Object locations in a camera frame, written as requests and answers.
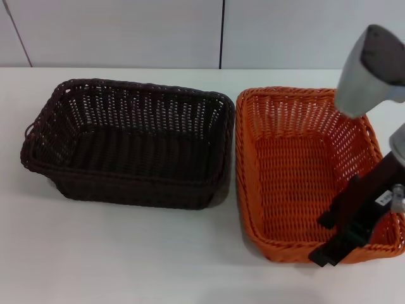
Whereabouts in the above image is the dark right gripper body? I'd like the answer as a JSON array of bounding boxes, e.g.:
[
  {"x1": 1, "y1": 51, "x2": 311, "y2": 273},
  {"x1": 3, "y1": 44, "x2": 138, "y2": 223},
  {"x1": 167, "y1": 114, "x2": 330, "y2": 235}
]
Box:
[{"x1": 347, "y1": 151, "x2": 405, "y2": 229}]

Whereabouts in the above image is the orange wicker basket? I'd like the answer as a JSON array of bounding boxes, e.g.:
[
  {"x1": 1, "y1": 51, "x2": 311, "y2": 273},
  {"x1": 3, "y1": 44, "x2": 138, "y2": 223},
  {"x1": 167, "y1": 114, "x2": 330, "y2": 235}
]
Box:
[{"x1": 235, "y1": 87, "x2": 405, "y2": 264}]

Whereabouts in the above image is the dark brown wicker basket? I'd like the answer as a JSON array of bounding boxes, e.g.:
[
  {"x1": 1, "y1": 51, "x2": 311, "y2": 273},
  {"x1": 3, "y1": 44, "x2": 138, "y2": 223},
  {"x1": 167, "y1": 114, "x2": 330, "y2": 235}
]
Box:
[{"x1": 20, "y1": 78, "x2": 237, "y2": 210}]

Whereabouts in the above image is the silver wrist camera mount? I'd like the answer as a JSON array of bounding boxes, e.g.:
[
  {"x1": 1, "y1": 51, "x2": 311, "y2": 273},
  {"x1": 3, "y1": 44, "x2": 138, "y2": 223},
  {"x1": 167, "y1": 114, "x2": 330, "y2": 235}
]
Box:
[{"x1": 391, "y1": 186, "x2": 405, "y2": 212}]

